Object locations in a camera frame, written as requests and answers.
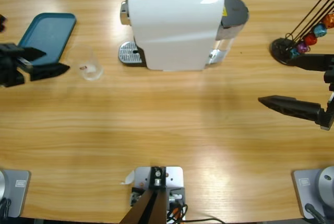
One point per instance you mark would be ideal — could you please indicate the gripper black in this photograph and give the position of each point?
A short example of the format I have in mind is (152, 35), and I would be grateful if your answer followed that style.
(10, 67)
(330, 91)

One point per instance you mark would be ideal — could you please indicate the clear glass cup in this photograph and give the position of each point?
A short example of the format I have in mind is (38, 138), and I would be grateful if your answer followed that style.
(90, 70)

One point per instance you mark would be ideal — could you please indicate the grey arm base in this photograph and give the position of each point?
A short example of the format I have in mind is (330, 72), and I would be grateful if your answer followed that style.
(313, 190)
(15, 190)

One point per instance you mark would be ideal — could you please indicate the teal coffee capsule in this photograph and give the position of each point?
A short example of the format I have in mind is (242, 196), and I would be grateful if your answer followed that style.
(295, 53)

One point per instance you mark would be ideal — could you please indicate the purple coffee capsule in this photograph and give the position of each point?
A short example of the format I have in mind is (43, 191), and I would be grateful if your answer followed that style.
(302, 47)

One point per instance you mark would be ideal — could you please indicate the red coffee capsule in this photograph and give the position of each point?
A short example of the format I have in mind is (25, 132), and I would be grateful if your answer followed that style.
(310, 38)

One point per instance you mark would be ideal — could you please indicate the blue coffee capsule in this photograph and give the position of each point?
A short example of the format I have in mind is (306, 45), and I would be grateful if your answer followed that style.
(319, 30)

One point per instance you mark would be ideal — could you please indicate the orange coffee capsule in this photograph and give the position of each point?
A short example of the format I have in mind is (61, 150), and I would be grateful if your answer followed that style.
(329, 21)

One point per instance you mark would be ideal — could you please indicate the white capsule coffee machine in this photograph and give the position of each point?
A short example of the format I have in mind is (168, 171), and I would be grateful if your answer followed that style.
(177, 38)

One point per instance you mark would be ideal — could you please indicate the teal plastic tray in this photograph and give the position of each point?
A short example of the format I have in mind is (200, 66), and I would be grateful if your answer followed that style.
(49, 30)

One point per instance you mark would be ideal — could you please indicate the black capsule holder with rods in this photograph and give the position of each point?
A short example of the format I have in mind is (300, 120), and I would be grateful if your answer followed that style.
(280, 49)

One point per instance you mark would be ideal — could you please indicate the metal drip tray grate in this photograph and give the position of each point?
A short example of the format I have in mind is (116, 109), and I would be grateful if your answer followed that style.
(129, 51)

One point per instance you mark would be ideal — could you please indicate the white paper tab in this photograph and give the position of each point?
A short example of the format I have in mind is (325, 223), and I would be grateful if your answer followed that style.
(129, 178)

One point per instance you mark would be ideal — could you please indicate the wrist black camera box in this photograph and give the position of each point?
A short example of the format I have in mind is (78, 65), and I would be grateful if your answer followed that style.
(2, 23)

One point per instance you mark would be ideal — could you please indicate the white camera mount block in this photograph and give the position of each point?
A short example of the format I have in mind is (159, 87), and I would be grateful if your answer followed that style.
(173, 179)

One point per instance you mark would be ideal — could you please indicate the dark camera post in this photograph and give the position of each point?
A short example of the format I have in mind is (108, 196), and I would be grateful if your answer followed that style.
(156, 182)

